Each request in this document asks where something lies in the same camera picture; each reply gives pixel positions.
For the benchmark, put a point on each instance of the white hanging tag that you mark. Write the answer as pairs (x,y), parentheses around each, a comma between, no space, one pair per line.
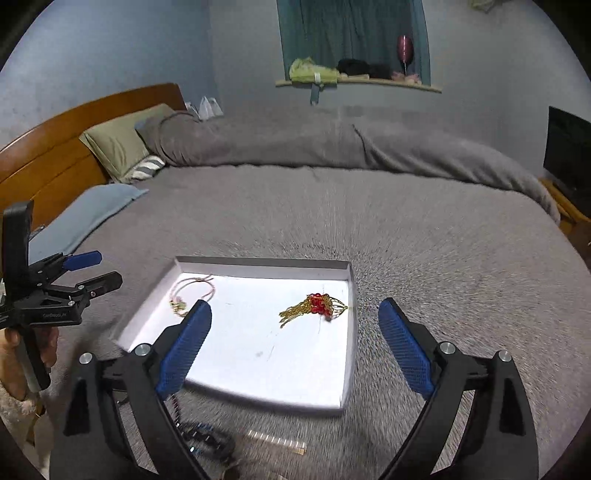
(316,87)

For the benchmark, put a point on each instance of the grey duvet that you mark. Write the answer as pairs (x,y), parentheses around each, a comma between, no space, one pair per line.
(346,143)

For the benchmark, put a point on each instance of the black cloth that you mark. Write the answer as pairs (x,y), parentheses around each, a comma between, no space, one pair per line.
(364,68)

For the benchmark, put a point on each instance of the gold tassel ornament red beads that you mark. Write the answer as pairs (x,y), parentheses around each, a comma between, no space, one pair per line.
(318,307)

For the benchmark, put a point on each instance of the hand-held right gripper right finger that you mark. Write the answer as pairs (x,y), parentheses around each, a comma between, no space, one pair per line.
(406,346)

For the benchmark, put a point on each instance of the black television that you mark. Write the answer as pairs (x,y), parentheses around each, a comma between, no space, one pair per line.
(570,152)

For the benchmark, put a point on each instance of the pink trinkets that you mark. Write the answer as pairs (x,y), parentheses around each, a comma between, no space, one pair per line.
(408,77)

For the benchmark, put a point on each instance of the wooden headboard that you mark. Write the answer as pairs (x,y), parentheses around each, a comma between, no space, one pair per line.
(51,152)

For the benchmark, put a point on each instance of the grey cardboard box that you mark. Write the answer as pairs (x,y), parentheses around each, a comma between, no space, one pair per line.
(258,341)

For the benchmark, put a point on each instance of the teal curtain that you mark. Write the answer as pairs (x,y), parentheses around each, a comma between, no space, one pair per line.
(351,32)

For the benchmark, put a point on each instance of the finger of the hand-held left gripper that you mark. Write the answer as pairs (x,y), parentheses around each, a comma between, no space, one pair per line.
(101,282)
(84,260)

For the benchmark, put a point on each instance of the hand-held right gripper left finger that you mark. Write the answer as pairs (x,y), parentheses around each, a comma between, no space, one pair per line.
(184,350)

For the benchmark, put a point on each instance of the wooden window sill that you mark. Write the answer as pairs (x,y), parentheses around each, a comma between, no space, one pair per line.
(369,82)

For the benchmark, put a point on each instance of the white plastic bag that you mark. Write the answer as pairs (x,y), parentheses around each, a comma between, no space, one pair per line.
(207,108)

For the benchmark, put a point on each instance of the light blue blanket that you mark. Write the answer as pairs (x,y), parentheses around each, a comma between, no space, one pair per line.
(78,217)

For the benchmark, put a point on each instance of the olive pillow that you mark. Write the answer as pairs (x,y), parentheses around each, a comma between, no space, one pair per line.
(122,143)

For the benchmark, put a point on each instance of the wooden television stand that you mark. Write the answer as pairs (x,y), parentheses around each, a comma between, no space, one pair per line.
(565,198)

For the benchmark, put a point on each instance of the green cloth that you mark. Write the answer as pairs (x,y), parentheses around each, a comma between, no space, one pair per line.
(309,71)

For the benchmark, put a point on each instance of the grey bed cover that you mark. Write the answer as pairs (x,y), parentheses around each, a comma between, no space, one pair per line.
(415,249)

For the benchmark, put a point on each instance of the person's left hand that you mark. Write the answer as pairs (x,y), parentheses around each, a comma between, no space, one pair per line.
(48,346)

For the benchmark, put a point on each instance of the gold pearl hair clip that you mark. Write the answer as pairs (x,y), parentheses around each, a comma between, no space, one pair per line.
(277,443)

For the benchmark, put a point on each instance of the striped pillow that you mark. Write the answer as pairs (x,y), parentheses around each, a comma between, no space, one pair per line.
(147,167)

